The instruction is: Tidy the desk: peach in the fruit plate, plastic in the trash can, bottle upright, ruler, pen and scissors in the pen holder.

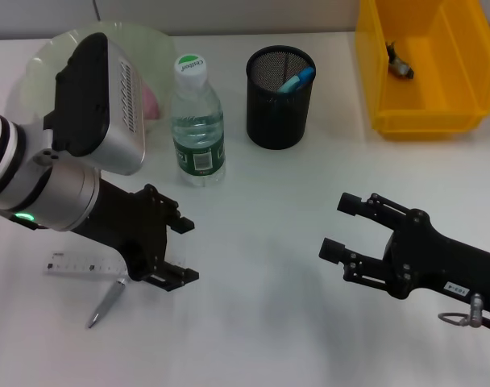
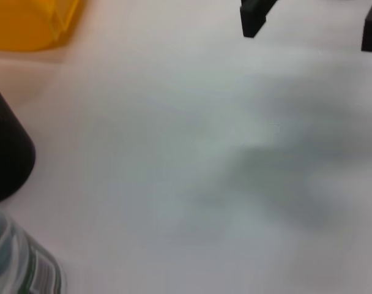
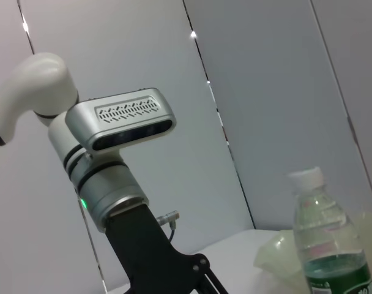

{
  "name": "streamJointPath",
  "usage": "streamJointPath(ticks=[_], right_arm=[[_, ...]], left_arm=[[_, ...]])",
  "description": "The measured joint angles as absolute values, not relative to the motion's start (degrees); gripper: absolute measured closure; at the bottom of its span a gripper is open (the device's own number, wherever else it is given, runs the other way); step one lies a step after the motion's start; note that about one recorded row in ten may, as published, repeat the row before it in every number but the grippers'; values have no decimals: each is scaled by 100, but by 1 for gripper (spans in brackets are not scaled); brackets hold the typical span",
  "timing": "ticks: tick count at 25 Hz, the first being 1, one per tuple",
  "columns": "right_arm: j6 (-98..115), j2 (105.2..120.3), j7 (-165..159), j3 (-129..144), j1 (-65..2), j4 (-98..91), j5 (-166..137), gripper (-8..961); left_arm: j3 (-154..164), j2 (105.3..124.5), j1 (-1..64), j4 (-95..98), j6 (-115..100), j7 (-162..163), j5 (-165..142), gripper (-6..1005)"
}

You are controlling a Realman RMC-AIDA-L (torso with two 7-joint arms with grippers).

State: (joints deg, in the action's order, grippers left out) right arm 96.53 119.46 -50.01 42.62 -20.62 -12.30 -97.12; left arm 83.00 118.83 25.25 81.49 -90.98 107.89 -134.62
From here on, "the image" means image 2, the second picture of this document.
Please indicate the clear green-label water bottle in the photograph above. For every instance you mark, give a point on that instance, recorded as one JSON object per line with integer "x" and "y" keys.
{"x": 17, "y": 260}

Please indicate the black mesh pen cup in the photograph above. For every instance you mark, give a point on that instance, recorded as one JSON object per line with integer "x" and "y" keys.
{"x": 8, "y": 153}

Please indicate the yellow plastic bin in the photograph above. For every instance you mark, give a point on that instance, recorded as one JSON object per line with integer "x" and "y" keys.
{"x": 27, "y": 21}

